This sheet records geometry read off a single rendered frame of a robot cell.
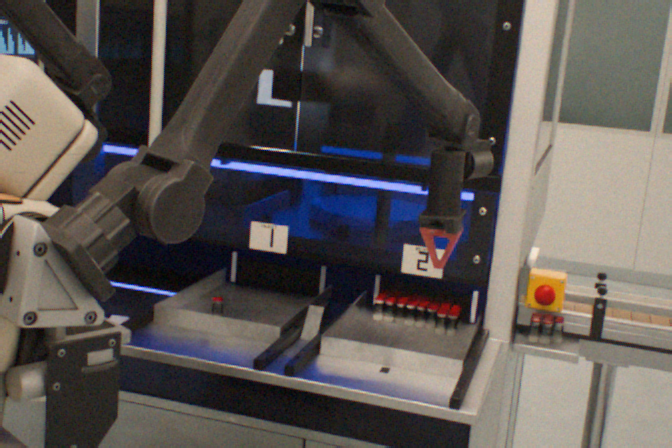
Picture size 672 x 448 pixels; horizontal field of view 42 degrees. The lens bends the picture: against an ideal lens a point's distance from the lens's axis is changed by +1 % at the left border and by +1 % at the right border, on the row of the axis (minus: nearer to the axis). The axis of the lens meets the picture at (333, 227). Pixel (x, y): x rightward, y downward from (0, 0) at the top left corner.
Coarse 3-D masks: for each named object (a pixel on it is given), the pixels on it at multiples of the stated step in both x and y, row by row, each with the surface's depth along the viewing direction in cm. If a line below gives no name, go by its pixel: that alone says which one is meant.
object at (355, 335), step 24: (360, 312) 187; (480, 312) 184; (336, 336) 170; (360, 336) 172; (384, 336) 173; (408, 336) 174; (432, 336) 176; (456, 336) 177; (360, 360) 159; (384, 360) 157; (408, 360) 156; (432, 360) 155; (456, 360) 154
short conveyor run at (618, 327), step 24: (576, 288) 191; (600, 288) 180; (528, 312) 186; (552, 312) 184; (576, 312) 184; (600, 312) 181; (624, 312) 188; (648, 312) 181; (576, 336) 184; (600, 336) 181; (624, 336) 181; (648, 336) 180; (624, 360) 182; (648, 360) 180
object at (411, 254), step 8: (408, 248) 180; (416, 248) 179; (424, 248) 179; (408, 256) 180; (416, 256) 179; (424, 256) 179; (440, 256) 178; (408, 264) 180; (416, 264) 180; (424, 264) 179; (432, 264) 179; (408, 272) 180; (416, 272) 180; (424, 272) 179; (432, 272) 179; (440, 272) 178
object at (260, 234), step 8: (256, 224) 188; (264, 224) 188; (256, 232) 189; (264, 232) 188; (280, 232) 187; (256, 240) 189; (264, 240) 188; (280, 240) 187; (256, 248) 189; (264, 248) 189; (272, 248) 188; (280, 248) 188
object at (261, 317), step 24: (192, 288) 184; (216, 288) 195; (240, 288) 197; (264, 288) 199; (168, 312) 169; (192, 312) 167; (240, 312) 180; (264, 312) 181; (288, 312) 183; (240, 336) 165; (264, 336) 164
